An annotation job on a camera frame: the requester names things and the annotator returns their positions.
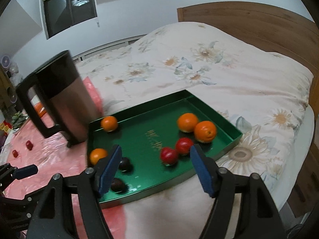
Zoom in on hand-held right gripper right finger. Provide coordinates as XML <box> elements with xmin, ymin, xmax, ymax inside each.
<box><xmin>189</xmin><ymin>144</ymin><xmax>287</xmax><ymax>239</ymax></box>

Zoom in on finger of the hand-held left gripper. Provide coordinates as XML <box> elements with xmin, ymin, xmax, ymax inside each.
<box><xmin>0</xmin><ymin>188</ymin><xmax>49</xmax><ymax>213</ymax></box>
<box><xmin>0</xmin><ymin>163</ymin><xmax>38</xmax><ymax>180</ymax></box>

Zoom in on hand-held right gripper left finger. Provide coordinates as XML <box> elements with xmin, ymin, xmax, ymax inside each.
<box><xmin>26</xmin><ymin>144</ymin><xmax>123</xmax><ymax>239</ymax></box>

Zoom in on dark purple plum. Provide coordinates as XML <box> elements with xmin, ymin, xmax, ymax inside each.
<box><xmin>110</xmin><ymin>178</ymin><xmax>127</xmax><ymax>193</ymax></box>
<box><xmin>118</xmin><ymin>157</ymin><xmax>132</xmax><ymax>172</ymax></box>

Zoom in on orange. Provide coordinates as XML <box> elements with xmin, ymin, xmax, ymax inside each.
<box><xmin>177</xmin><ymin>113</ymin><xmax>199</xmax><ymax>133</ymax></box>
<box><xmin>101</xmin><ymin>116</ymin><xmax>118</xmax><ymax>133</ymax></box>
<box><xmin>194</xmin><ymin>121</ymin><xmax>217</xmax><ymax>143</ymax></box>
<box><xmin>89</xmin><ymin>148</ymin><xmax>108</xmax><ymax>166</ymax></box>

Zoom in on green rectangular tray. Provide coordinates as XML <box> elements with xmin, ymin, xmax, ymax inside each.
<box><xmin>86</xmin><ymin>90</ymin><xmax>243</xmax><ymax>209</ymax></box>

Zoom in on pink plastic sheet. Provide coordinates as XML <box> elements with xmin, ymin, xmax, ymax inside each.
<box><xmin>0</xmin><ymin>77</ymin><xmax>127</xmax><ymax>239</ymax></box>

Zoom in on red and yellow boxes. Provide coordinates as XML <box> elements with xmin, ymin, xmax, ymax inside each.
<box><xmin>0</xmin><ymin>121</ymin><xmax>12</xmax><ymax>135</ymax></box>

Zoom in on green bok choy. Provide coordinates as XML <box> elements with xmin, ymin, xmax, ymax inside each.
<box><xmin>11</xmin><ymin>112</ymin><xmax>28</xmax><ymax>128</ymax></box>

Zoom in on orange enamel bowl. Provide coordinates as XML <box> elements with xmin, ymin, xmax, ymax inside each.
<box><xmin>33</xmin><ymin>102</ymin><xmax>48</xmax><ymax>117</ymax></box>

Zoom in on dark electric kettle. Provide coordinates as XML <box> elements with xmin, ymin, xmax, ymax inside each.
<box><xmin>16</xmin><ymin>50</ymin><xmax>103</xmax><ymax>148</ymax></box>

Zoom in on brown coat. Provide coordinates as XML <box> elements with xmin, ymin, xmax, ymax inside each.
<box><xmin>0</xmin><ymin>67</ymin><xmax>10</xmax><ymax>110</ymax></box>

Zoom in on white mattress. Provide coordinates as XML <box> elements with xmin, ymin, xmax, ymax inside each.
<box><xmin>279</xmin><ymin>105</ymin><xmax>315</xmax><ymax>211</ymax></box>

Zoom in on floral blanket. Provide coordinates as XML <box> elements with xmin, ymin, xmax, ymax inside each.
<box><xmin>75</xmin><ymin>22</ymin><xmax>313</xmax><ymax>239</ymax></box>

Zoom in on clear plastic bags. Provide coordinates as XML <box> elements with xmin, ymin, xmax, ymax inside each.
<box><xmin>10</xmin><ymin>62</ymin><xmax>20</xmax><ymax>79</ymax></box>

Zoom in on small white fan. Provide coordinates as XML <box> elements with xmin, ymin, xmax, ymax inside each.
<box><xmin>1</xmin><ymin>55</ymin><xmax>12</xmax><ymax>69</ymax></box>

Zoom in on dark window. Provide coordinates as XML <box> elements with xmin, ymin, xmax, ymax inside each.
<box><xmin>41</xmin><ymin>0</ymin><xmax>97</xmax><ymax>40</ymax></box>

